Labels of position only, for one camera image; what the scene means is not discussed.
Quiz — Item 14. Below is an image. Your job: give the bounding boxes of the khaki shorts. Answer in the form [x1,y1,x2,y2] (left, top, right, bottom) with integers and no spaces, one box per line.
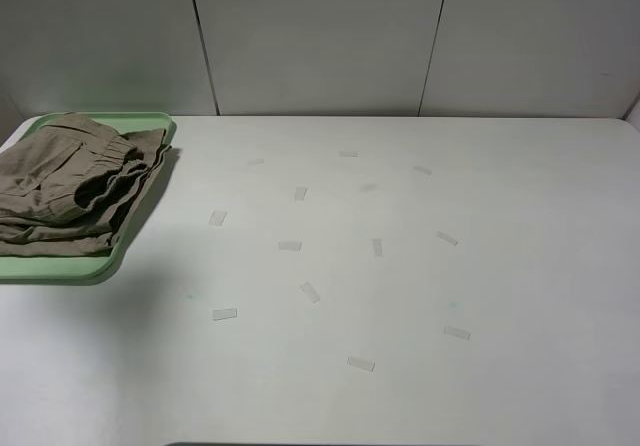
[1,112,173,257]

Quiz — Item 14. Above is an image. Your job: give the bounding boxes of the green plastic tray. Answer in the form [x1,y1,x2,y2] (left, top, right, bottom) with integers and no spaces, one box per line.
[1,112,177,284]

